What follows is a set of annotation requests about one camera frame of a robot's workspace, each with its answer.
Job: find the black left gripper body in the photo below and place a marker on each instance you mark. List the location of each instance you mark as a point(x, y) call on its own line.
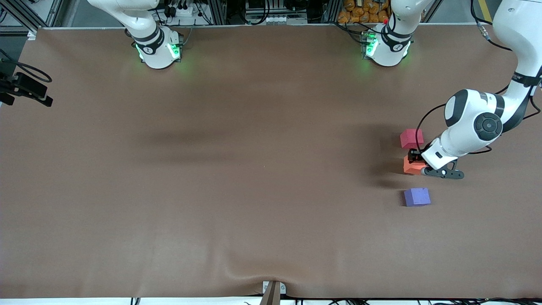
point(414, 155)

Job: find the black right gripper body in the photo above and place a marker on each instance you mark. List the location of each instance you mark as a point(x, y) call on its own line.
point(12, 87)

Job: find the orange foam block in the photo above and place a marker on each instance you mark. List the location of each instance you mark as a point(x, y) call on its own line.
point(410, 168)

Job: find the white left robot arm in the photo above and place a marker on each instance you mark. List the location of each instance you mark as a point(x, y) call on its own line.
point(465, 127)

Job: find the red foam block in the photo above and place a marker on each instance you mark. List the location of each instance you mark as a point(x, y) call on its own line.
point(411, 138)

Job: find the purple foam block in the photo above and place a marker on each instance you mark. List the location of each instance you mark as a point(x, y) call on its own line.
point(417, 197)

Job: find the pile of orange packets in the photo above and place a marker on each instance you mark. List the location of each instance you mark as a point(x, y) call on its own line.
point(360, 15)

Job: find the brown table mat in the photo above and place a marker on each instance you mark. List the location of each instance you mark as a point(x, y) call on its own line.
point(254, 190)

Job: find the white power strip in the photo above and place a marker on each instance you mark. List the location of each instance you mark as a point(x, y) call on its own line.
point(186, 12)

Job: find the white terminal block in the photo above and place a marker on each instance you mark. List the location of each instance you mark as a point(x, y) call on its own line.
point(279, 20)

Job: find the aluminium corner frame rail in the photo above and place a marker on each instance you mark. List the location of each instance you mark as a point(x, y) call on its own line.
point(55, 10)

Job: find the aluminium frame profile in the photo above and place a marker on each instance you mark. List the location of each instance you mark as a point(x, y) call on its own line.
point(218, 12)
point(332, 10)

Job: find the silver metal bracket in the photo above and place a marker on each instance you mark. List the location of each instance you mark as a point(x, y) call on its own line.
point(283, 289)

